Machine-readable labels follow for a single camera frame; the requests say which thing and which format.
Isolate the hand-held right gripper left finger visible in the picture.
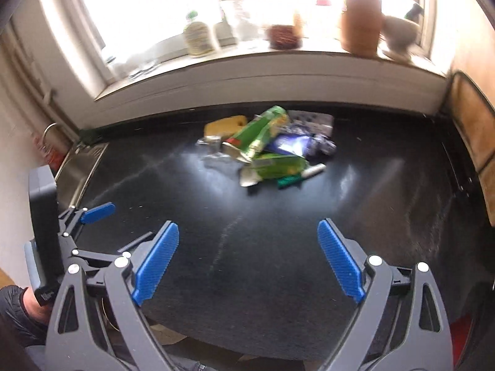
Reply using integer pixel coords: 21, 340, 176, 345
45, 220, 180, 371

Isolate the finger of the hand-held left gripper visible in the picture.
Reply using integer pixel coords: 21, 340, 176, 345
58, 203, 116, 237
64, 231, 155, 276

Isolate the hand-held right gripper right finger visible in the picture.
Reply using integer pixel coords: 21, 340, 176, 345
317, 218, 454, 371

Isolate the green plastic brick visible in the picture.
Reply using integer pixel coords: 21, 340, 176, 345
276, 176, 303, 190

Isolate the white marker pen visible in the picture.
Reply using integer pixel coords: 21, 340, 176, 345
301, 163, 327, 178

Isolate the blue purple foil wrapper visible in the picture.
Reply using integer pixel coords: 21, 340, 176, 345
267, 131, 337, 160

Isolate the silver foil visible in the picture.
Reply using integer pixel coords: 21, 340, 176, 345
196, 135, 236, 163

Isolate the silver blister pack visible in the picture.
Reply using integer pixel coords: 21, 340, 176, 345
288, 110, 335, 134

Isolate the green snack packet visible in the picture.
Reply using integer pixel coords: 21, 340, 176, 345
221, 105, 291, 163

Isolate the yellow sponge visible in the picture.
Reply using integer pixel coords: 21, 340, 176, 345
204, 115, 248, 139

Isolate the person's left forearm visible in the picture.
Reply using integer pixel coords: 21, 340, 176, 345
0, 285, 51, 346

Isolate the steel sink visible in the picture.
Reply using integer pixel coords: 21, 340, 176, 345
54, 142, 110, 211

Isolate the red soap bottle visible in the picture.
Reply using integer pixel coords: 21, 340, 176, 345
35, 133, 64, 171

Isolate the curved metal faucet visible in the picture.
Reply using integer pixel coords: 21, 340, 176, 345
41, 122, 78, 151

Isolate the pale glass bottle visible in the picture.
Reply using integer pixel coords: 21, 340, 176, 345
183, 11, 216, 58

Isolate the beige window sill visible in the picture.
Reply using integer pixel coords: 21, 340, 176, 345
93, 41, 449, 103

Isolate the clear glass jar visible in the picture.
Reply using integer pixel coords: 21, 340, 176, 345
214, 0, 242, 47

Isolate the white mortar bowl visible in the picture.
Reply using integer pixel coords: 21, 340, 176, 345
381, 15, 421, 62

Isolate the terracotta pot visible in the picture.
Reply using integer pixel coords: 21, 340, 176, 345
339, 0, 384, 58

